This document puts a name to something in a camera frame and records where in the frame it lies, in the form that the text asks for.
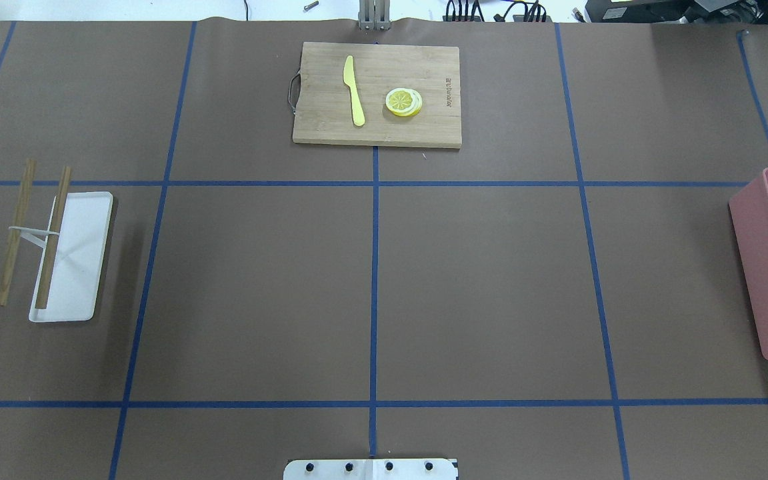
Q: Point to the wooden cutting board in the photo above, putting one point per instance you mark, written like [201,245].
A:
[323,109]

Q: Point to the yellow lemon slice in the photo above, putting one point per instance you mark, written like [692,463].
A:
[404,102]

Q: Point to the white rectangular tray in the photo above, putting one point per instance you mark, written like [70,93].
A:
[79,259]

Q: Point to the yellow plastic knife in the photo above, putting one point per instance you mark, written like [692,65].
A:
[349,79]

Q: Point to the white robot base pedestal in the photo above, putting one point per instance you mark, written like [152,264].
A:
[405,468]

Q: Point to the aluminium frame post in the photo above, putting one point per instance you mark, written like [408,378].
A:
[374,15]

